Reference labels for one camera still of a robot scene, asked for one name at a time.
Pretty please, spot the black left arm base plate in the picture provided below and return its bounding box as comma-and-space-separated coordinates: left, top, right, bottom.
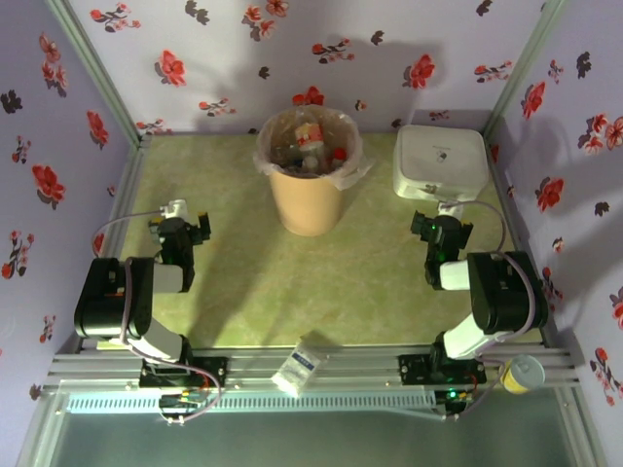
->
139, 356, 229, 389

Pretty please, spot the clear plastic bin liner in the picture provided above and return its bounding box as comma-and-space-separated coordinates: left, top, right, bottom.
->
253, 107, 374, 192

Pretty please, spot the aluminium frame rail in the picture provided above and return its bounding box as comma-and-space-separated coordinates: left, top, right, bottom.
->
42, 345, 583, 396

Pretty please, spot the white tissue packet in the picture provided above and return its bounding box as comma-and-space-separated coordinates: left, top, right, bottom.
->
271, 341, 326, 398

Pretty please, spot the tan round bin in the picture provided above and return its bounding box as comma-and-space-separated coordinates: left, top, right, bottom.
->
255, 107, 364, 238

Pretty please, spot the aluminium corner post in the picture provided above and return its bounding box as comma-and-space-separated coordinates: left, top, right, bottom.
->
481, 0, 570, 142
46, 0, 153, 147

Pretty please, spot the yellow can silver lid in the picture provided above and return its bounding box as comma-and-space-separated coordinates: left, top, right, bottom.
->
498, 353, 546, 395

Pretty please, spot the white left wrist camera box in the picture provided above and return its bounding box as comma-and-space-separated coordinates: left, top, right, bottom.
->
160, 198, 190, 220

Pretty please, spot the grey left arm cable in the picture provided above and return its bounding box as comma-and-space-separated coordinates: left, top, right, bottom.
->
92, 206, 223, 424

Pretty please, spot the aluminium side rail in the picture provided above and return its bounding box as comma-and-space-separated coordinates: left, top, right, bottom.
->
80, 140, 150, 349
486, 140, 559, 347

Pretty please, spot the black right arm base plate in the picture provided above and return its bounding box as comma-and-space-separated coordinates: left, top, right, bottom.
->
397, 353, 488, 386

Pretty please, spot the white lidded square container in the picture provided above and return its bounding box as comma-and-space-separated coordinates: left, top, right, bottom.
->
392, 125, 490, 200

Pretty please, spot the clear bottle red white label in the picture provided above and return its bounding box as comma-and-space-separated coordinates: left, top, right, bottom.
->
294, 121, 325, 150

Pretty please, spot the white slotted cable duct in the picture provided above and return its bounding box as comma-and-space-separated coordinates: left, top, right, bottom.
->
64, 392, 438, 415

